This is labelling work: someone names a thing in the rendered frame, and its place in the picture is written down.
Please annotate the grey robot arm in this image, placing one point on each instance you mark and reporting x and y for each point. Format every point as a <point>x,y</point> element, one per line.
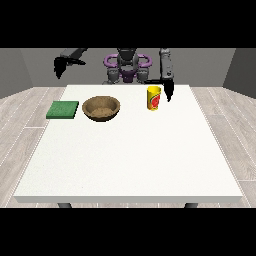
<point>73,52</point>
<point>165,65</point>

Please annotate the yellow cup with melon print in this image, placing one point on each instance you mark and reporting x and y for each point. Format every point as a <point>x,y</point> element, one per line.
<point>153,97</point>

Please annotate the brown wooden bowl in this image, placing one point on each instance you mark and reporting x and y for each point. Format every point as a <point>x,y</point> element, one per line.
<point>101,108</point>

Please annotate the green square pad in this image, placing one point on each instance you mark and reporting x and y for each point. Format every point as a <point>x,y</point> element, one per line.
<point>62,109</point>

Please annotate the grey robot trunk purple rings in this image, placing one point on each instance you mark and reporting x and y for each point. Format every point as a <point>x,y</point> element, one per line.
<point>126,68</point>

